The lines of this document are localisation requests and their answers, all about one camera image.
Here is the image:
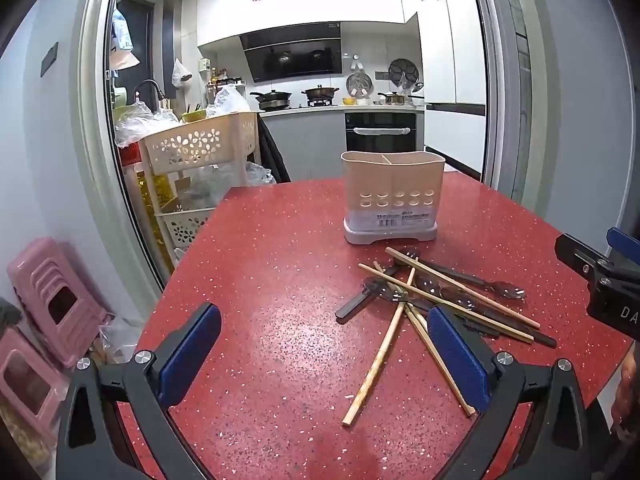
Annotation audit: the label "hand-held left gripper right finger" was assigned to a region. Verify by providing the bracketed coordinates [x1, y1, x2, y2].
[427, 305, 613, 480]

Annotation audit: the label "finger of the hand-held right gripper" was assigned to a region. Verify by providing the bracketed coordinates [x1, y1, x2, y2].
[554, 232, 608, 283]
[606, 226, 640, 263]

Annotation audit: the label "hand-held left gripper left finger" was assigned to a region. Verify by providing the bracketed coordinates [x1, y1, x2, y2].
[55, 302, 223, 480]

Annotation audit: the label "beige plastic utensil holder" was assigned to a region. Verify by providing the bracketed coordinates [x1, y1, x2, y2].
[341, 150, 447, 247]

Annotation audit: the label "person's right hand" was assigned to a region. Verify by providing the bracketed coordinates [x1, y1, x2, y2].
[611, 340, 640, 433]

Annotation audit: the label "plastic bag on floor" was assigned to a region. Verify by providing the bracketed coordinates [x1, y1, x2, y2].
[91, 316, 147, 367]

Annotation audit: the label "pink plastic stool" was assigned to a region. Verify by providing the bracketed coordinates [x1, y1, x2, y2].
[6, 237, 115, 370]
[0, 327, 70, 458]

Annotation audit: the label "yellow oil bottle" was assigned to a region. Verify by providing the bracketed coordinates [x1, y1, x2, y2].
[134, 169, 177, 272]

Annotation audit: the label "clear bag in cart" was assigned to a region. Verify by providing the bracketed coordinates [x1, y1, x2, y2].
[177, 161, 277, 211]

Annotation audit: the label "beige flower-cutout storage cart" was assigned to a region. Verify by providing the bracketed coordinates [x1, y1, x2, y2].
[136, 110, 261, 263]

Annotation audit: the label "black jacket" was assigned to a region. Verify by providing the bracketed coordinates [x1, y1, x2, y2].
[257, 112, 292, 185]

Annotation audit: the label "black built-in oven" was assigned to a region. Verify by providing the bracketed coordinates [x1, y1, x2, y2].
[344, 111, 418, 154]

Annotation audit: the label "white refrigerator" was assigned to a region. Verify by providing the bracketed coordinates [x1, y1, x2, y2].
[400, 0, 490, 177]

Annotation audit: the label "crumpled clear plastic bags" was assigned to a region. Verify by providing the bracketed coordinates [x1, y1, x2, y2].
[113, 101, 182, 150]

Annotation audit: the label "round dark egg pan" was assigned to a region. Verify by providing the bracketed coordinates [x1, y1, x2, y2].
[388, 58, 421, 87]

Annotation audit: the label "clear plastic bag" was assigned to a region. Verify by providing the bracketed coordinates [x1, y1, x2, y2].
[205, 84, 252, 119]

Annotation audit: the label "black wok with lid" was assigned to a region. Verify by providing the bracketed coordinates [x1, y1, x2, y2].
[249, 89, 294, 112]

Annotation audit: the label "black kitchen faucet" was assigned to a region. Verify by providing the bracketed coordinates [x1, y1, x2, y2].
[133, 79, 167, 111]

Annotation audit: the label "round steel steamer rack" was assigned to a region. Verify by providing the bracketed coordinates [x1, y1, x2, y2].
[345, 71, 375, 99]

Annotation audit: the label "hanging white plastic bag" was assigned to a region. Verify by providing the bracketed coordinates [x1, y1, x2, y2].
[171, 58, 194, 89]

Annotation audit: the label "black range hood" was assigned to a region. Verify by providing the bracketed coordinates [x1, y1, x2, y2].
[238, 22, 344, 84]

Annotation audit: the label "dark wok with handles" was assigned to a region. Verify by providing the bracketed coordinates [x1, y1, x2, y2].
[301, 85, 341, 107]

